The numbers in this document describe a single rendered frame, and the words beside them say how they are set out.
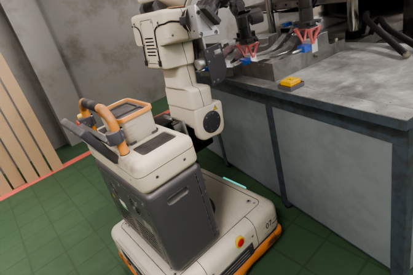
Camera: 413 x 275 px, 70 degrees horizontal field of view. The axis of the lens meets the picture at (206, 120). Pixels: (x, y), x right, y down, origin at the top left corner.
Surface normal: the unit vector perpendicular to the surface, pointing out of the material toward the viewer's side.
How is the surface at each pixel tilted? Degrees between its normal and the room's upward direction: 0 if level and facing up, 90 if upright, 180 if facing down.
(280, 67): 90
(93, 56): 90
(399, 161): 90
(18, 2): 90
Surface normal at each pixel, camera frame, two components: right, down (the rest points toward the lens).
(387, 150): -0.84, 0.39
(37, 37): 0.63, 0.17
